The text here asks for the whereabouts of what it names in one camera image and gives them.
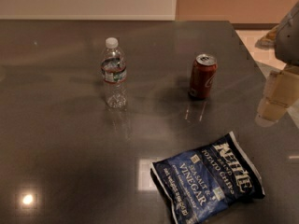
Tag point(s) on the blue kettle chips bag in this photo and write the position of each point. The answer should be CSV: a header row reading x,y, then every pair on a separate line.
x,y
204,181

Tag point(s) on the clear plastic water bottle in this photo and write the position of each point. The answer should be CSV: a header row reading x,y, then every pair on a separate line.
x,y
114,73

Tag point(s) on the red coke can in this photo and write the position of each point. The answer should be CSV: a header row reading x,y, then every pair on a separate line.
x,y
204,69

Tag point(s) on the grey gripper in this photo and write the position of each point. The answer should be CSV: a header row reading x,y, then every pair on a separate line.
x,y
289,39

